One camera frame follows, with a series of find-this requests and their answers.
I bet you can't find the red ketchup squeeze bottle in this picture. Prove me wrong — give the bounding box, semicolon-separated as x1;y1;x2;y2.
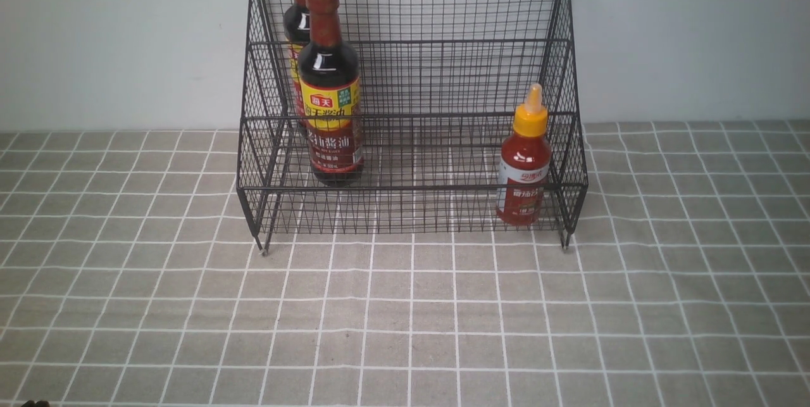
495;83;552;227

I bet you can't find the soy sauce bottle front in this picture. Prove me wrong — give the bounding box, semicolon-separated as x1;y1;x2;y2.
297;0;364;187

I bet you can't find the soy sauce bottle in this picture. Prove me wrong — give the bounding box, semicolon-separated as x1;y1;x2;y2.
297;0;364;187
283;0;310;130

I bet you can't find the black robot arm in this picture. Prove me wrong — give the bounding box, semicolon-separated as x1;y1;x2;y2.
21;399;51;407

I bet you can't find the grey checkered tablecloth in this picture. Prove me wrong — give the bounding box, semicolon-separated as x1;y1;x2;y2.
1;120;809;406

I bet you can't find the black wire rack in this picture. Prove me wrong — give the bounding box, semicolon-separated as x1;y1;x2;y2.
235;0;589;254

